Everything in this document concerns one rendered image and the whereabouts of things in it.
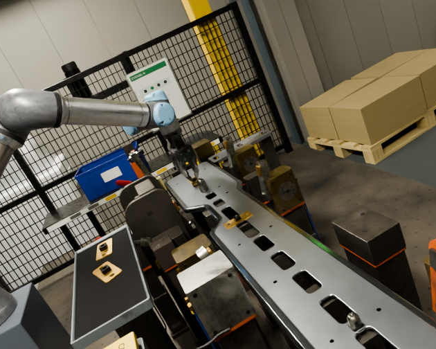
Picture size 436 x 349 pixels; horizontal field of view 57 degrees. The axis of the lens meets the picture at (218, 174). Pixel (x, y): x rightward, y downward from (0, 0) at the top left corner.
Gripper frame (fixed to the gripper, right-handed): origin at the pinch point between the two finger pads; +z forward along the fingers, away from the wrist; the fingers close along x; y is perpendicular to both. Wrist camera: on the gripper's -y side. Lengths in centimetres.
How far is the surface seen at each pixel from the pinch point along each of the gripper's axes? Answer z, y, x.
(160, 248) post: -8, 58, -22
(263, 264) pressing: 1, 72, -4
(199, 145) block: -3.3, -23.6, 11.9
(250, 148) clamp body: -2.1, 8.4, 23.1
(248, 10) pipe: -41, -233, 148
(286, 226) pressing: 1, 63, 7
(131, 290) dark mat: -15, 81, -30
